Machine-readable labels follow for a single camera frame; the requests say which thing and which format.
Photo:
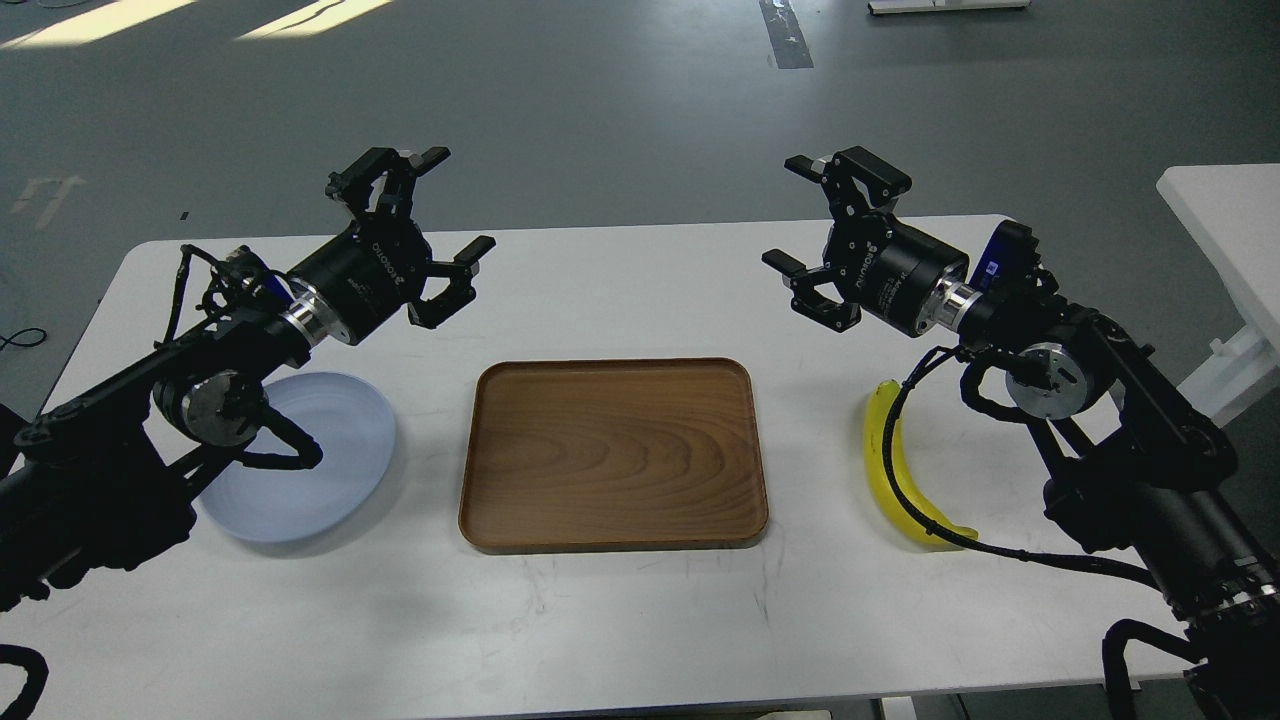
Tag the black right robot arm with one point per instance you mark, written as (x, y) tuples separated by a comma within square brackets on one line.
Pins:
[(1135, 470)]

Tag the brown wooden tray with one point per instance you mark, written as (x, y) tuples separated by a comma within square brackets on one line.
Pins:
[(613, 455)]

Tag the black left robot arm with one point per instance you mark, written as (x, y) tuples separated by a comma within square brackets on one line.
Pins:
[(110, 477)]

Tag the white furniture base far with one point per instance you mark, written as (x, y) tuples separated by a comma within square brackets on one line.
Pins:
[(903, 7)]

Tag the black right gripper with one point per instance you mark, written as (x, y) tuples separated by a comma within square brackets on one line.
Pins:
[(877, 263)]

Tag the white side table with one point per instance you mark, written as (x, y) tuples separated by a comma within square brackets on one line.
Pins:
[(1232, 212)]

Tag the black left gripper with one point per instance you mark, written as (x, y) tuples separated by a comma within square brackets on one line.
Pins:
[(379, 263)]

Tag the yellow banana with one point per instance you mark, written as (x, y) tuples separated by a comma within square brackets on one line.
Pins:
[(889, 478)]

